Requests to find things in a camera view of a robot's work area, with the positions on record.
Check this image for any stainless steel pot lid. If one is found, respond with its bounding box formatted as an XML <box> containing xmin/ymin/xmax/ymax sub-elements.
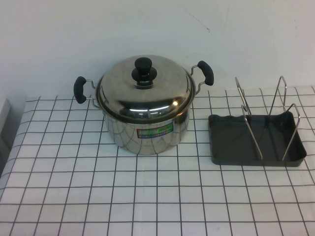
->
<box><xmin>95</xmin><ymin>56</ymin><xmax>196</xmax><ymax>117</ymax></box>

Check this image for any stainless steel cooking pot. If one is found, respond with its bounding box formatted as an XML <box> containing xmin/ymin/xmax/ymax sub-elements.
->
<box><xmin>73</xmin><ymin>60</ymin><xmax>215</xmax><ymax>156</ymax></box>

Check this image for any white black grid tablecloth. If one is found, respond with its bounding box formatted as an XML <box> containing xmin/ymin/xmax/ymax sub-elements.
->
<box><xmin>0</xmin><ymin>85</ymin><xmax>315</xmax><ymax>236</ymax></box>

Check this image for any grey box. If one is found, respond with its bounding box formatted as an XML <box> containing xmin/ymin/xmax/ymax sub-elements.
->
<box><xmin>0</xmin><ymin>98</ymin><xmax>11</xmax><ymax>150</ymax></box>

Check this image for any black tray wire lid rack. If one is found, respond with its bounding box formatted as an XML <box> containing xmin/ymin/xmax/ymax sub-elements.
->
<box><xmin>208</xmin><ymin>76</ymin><xmax>308</xmax><ymax>168</ymax></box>

